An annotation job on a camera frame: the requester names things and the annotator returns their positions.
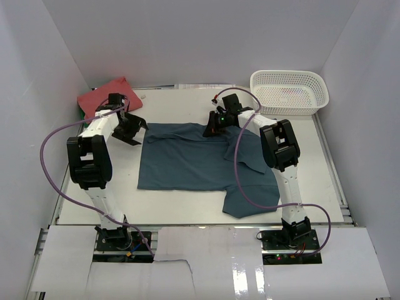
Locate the folded red t shirt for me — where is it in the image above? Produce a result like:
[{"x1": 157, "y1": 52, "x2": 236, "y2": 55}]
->
[{"x1": 77, "y1": 77, "x2": 143, "y2": 119}]

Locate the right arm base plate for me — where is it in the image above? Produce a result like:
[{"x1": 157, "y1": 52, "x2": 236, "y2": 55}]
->
[{"x1": 256, "y1": 229, "x2": 323, "y2": 266}]

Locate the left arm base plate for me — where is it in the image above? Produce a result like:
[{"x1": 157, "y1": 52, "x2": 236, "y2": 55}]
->
[{"x1": 92, "y1": 231, "x2": 154, "y2": 263}]

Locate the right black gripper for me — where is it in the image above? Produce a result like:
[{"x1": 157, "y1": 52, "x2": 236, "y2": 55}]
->
[{"x1": 203, "y1": 111, "x2": 231, "y2": 138}]

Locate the white plastic laundry basket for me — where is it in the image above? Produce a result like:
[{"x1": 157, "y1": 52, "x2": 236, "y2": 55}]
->
[{"x1": 249, "y1": 70, "x2": 329, "y2": 116}]

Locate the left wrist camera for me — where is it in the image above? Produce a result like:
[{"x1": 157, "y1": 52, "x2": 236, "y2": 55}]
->
[{"x1": 105, "y1": 93, "x2": 129, "y2": 110}]

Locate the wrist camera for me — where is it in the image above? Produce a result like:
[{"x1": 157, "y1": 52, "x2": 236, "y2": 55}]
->
[
  {"x1": 105, "y1": 93, "x2": 129, "y2": 110},
  {"x1": 211, "y1": 95, "x2": 229, "y2": 113}
]

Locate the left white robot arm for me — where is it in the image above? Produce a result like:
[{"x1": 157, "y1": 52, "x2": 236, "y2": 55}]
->
[{"x1": 66, "y1": 93, "x2": 148, "y2": 250}]

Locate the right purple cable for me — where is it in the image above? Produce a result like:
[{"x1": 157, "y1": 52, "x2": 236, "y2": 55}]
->
[{"x1": 212, "y1": 87, "x2": 332, "y2": 258}]

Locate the blue t shirt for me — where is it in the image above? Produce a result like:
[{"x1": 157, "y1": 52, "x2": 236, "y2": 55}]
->
[{"x1": 137, "y1": 123, "x2": 279, "y2": 219}]

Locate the folded green t shirt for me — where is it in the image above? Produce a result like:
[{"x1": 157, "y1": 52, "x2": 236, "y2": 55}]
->
[{"x1": 79, "y1": 109, "x2": 88, "y2": 128}]

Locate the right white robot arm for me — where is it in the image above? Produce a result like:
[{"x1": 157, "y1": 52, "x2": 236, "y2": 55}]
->
[{"x1": 203, "y1": 94, "x2": 311, "y2": 249}]

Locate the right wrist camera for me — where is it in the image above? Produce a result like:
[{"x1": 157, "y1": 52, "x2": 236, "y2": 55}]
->
[{"x1": 211, "y1": 95, "x2": 229, "y2": 113}]

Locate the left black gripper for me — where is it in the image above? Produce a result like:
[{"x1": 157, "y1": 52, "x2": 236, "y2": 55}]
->
[{"x1": 112, "y1": 112, "x2": 148, "y2": 146}]

